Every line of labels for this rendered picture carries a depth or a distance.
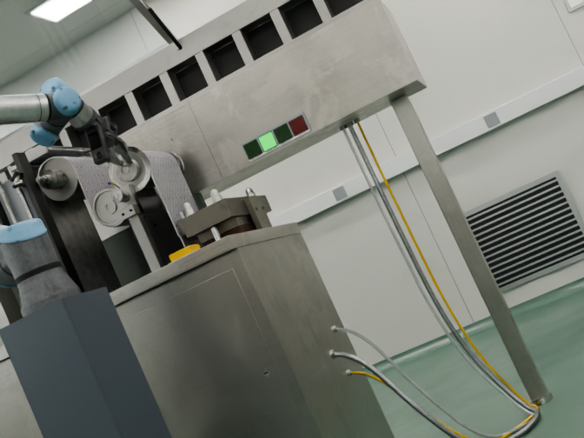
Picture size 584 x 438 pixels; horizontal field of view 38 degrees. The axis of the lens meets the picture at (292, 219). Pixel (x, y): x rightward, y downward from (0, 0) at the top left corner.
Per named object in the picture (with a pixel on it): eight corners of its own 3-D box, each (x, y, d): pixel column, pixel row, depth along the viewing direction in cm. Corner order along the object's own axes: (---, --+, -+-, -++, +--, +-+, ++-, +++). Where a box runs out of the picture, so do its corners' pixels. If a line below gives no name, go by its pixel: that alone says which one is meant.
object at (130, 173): (111, 175, 264) (121, 153, 263) (115, 175, 266) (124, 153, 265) (130, 186, 262) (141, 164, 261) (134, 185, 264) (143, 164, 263)
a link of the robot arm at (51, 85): (32, 99, 238) (43, 76, 242) (58, 123, 245) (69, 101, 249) (51, 95, 233) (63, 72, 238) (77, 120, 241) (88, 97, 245)
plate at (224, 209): (187, 238, 257) (179, 220, 257) (233, 229, 295) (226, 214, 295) (231, 215, 252) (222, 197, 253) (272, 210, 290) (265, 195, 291)
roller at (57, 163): (49, 208, 275) (33, 169, 276) (89, 205, 299) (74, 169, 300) (83, 189, 271) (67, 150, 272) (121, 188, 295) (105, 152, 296)
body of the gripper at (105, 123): (120, 127, 259) (94, 102, 251) (119, 145, 253) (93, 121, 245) (100, 138, 261) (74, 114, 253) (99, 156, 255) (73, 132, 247)
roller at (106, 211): (101, 232, 269) (86, 198, 270) (137, 227, 293) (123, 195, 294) (131, 216, 266) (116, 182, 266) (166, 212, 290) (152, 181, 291)
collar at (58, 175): (43, 193, 268) (36, 175, 269) (54, 192, 274) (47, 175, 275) (60, 184, 267) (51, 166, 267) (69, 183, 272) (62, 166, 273)
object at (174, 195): (178, 236, 262) (154, 182, 263) (207, 231, 284) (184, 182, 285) (179, 235, 261) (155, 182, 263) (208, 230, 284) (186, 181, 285)
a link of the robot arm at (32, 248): (22, 272, 200) (0, 221, 201) (7, 286, 210) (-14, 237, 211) (67, 256, 207) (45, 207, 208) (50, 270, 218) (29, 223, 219)
